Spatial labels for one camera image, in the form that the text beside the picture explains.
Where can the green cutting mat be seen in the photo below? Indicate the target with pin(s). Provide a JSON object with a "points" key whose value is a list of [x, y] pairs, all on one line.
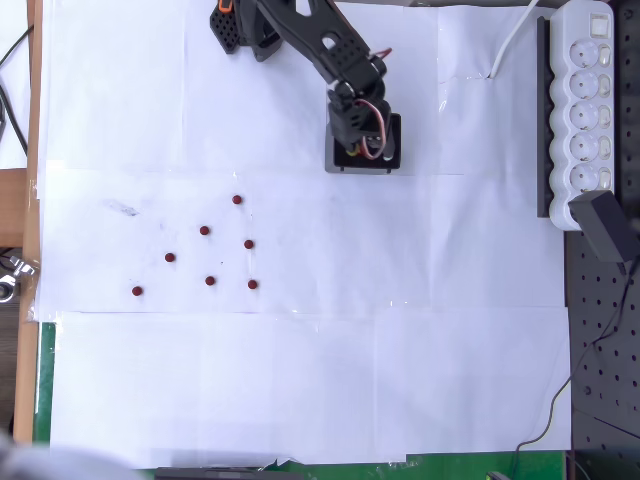
{"points": [[45, 375]]}

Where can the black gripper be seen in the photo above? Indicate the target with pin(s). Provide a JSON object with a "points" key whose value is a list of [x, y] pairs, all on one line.
{"points": [[348, 131]]}

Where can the black power adapter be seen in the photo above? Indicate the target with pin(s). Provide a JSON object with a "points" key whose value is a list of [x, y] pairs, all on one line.
{"points": [[600, 225]]}

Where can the brown wooden board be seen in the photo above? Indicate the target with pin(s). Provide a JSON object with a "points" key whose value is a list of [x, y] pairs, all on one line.
{"points": [[34, 125]]}

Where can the white power strip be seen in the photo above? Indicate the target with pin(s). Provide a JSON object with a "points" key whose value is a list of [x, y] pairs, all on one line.
{"points": [[560, 150]]}

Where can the flat black device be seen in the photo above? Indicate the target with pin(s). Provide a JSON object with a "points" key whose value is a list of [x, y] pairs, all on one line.
{"points": [[225, 474]]}

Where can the dark ribbed panel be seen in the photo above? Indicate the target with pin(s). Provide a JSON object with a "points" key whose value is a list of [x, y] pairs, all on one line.
{"points": [[9, 360]]}

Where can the blurry grey object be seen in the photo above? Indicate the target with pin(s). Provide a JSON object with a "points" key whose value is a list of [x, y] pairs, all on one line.
{"points": [[40, 465]]}

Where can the metal clamp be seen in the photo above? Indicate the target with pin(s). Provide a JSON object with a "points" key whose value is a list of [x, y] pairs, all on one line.
{"points": [[20, 267]]}

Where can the black plastic bin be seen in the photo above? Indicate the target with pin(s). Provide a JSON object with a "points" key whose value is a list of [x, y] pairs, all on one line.
{"points": [[331, 152]]}

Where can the black perforated pegboard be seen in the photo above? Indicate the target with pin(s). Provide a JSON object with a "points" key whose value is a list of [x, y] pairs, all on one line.
{"points": [[610, 390]]}

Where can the white paper table cover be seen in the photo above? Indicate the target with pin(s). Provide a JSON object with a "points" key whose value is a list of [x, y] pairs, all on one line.
{"points": [[350, 350]]}

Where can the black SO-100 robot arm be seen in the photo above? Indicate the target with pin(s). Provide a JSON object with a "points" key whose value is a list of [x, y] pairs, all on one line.
{"points": [[300, 30]]}

